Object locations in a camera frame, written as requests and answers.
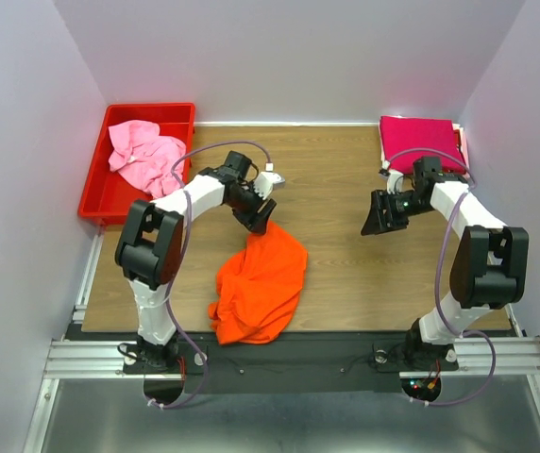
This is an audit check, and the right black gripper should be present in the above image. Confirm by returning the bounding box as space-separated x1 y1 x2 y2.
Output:
360 188 434 235

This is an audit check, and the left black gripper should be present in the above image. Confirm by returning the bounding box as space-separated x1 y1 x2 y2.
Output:
227 182 277 236

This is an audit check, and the orange t shirt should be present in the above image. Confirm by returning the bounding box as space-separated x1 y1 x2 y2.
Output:
208 222 308 345

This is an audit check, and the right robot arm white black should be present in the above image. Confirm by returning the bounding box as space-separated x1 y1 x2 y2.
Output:
361 148 530 368

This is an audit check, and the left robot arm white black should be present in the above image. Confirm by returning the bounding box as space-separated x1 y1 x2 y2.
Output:
115 151 285 372

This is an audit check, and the folded magenta t shirt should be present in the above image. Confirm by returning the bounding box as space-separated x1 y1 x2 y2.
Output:
379 115 470 177

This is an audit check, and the folded light pink shirt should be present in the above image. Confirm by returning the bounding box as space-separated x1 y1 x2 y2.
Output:
453 123 469 165

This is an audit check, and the pink t shirt in bin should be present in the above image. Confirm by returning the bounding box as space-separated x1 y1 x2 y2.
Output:
109 120 186 199

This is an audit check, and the red plastic bin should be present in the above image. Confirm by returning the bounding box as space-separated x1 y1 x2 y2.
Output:
77 102 196 227

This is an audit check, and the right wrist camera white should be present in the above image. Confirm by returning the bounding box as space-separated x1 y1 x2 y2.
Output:
380 169 405 194

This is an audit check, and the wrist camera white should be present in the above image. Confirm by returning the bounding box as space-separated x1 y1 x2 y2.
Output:
253 162 285 199
380 169 405 194

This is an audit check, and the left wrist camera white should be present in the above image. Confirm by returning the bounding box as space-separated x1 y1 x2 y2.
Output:
253 162 285 199

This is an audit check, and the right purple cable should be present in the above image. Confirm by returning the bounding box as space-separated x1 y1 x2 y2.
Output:
382 147 498 408

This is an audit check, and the purple cable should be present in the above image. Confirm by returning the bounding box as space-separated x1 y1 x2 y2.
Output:
146 141 272 411
382 147 498 408

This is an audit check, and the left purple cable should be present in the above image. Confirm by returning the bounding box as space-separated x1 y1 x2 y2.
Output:
146 141 272 411

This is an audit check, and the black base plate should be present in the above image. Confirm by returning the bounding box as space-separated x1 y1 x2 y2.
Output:
117 331 458 394

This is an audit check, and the aluminium rail frame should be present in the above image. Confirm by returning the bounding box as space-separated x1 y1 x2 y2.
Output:
24 227 540 452

